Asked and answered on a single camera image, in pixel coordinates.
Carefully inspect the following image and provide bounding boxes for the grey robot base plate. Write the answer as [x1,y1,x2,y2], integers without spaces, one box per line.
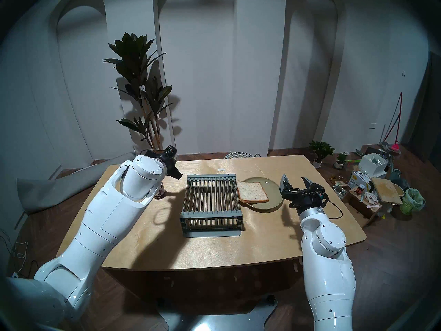
[157,294,279,331]

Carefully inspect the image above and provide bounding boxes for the small bushy potted plant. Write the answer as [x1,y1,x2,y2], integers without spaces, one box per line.
[309,140,336,169]

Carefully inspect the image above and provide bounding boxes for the red handled broom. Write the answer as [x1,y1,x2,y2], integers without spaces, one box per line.
[382,92,403,153]

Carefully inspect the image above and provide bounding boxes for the wooden cutting board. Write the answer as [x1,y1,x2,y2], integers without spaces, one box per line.
[371,177,403,205]

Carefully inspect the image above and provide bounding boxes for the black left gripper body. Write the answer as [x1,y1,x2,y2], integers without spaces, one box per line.
[145,146,183,180]

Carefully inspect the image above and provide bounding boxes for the white bread slice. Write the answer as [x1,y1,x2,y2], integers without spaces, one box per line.
[236,181,269,204]

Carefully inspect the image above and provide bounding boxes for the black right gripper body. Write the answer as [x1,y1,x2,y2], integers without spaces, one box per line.
[283,185,326,212]

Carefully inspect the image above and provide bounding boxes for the white open box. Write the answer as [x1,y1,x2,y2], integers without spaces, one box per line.
[358,153,387,178]

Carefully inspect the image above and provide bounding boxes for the grey metal dish rack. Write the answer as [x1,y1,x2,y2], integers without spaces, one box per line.
[180,174,244,238]

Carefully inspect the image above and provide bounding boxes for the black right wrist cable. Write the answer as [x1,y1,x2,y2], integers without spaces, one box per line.
[324,199,344,219]

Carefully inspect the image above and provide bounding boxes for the tall potted leafy plant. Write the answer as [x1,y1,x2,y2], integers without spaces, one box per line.
[102,32,173,153]

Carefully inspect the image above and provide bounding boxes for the yellow white cardboard box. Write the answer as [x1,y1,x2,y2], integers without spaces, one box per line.
[348,171,374,193]

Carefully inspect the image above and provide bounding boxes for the round beige ceramic plate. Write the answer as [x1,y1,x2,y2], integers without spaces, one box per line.
[243,177,284,212]

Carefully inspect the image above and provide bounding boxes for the thin floor cable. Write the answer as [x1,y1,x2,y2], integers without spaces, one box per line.
[0,227,42,279]

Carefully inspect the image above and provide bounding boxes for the green mesh bag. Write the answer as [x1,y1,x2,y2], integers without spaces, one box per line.
[400,188,426,216]

